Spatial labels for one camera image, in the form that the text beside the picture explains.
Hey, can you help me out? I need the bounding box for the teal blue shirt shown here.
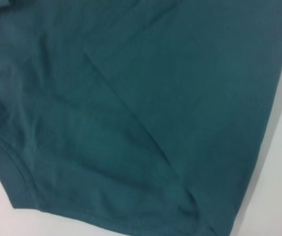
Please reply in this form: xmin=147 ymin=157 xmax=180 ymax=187
xmin=0 ymin=0 xmax=282 ymax=236

